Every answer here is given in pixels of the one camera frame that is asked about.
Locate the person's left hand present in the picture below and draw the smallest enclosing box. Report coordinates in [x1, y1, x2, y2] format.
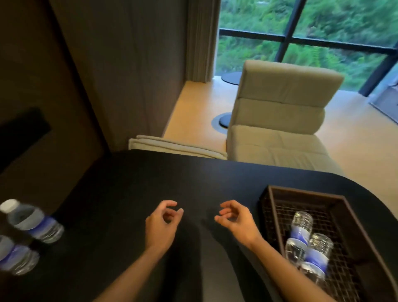
[145, 200, 184, 251]

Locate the person's right hand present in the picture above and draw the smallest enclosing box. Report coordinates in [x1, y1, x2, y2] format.
[214, 200, 265, 250]

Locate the person's right forearm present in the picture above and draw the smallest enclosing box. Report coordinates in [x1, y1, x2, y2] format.
[248, 237, 338, 302]

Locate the person's left forearm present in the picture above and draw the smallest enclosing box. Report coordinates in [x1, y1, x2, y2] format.
[93, 244, 171, 302]

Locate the beige cushioned lounge chair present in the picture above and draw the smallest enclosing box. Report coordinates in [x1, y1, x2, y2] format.
[129, 135, 228, 161]
[226, 60, 345, 175]

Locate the clear water bottle blue label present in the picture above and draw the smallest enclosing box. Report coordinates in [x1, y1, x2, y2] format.
[300, 233, 334, 285]
[0, 199, 65, 244]
[0, 235, 40, 276]
[285, 211, 314, 265]

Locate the round black floor base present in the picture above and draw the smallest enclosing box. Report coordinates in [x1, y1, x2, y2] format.
[211, 113, 232, 128]

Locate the dark brown woven tray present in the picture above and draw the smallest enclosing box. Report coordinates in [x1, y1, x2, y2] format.
[259, 185, 398, 302]

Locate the round black side table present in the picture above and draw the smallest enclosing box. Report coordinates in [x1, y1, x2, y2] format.
[221, 72, 243, 85]

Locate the grey curtain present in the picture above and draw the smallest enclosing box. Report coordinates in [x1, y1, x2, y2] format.
[186, 0, 221, 84]

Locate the black window frame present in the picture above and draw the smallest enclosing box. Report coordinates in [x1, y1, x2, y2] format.
[218, 0, 398, 97]

